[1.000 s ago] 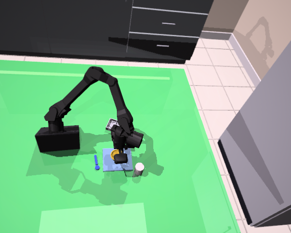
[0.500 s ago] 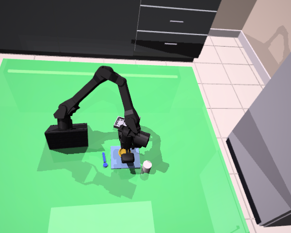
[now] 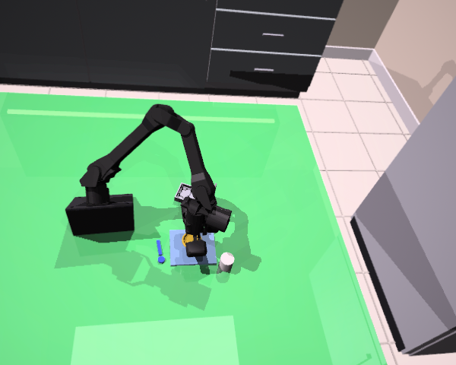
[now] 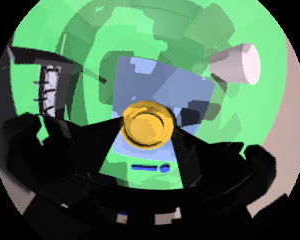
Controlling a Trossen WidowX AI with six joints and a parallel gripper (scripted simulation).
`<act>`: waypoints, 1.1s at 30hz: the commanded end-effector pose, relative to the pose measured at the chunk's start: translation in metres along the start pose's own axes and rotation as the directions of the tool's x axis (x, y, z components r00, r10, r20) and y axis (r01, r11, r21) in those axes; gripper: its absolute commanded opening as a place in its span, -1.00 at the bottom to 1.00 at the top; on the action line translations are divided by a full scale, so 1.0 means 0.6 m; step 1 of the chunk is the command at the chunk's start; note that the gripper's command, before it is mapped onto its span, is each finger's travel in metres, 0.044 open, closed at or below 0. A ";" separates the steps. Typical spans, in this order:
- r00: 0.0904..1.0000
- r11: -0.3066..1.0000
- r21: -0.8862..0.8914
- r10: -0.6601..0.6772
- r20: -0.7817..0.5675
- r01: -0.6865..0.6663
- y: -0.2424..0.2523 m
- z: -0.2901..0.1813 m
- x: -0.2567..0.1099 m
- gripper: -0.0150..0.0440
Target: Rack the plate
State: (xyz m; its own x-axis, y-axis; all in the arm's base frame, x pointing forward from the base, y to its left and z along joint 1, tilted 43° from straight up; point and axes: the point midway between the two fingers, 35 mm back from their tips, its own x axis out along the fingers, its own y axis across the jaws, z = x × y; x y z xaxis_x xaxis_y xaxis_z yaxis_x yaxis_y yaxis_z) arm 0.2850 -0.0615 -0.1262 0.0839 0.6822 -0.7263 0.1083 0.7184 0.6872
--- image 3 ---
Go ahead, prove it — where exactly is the white cylinder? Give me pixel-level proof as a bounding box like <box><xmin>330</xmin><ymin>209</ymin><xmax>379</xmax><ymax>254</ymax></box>
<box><xmin>219</xmin><ymin>252</ymin><xmax>234</xmax><ymax>271</ymax></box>

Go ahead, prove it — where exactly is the yellow round plate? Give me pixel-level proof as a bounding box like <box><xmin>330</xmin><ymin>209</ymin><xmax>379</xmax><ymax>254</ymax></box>
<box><xmin>182</xmin><ymin>234</ymin><xmax>194</xmax><ymax>246</ymax></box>

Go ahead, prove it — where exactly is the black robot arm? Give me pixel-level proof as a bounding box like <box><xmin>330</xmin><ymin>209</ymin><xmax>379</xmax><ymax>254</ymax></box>
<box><xmin>79</xmin><ymin>104</ymin><xmax>232</xmax><ymax>236</ymax></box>

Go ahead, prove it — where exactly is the dark grey dish rack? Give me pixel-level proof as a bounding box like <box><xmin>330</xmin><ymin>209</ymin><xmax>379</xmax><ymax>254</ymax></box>
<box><xmin>174</xmin><ymin>182</ymin><xmax>194</xmax><ymax>203</ymax></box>

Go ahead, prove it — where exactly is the light blue flat rectangular slab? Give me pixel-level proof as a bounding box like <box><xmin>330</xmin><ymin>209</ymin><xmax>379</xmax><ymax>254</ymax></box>
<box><xmin>169</xmin><ymin>230</ymin><xmax>217</xmax><ymax>265</ymax></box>

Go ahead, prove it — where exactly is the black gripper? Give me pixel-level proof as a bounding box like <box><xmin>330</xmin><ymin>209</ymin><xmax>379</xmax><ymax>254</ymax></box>
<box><xmin>182</xmin><ymin>207</ymin><xmax>207</xmax><ymax>257</ymax></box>

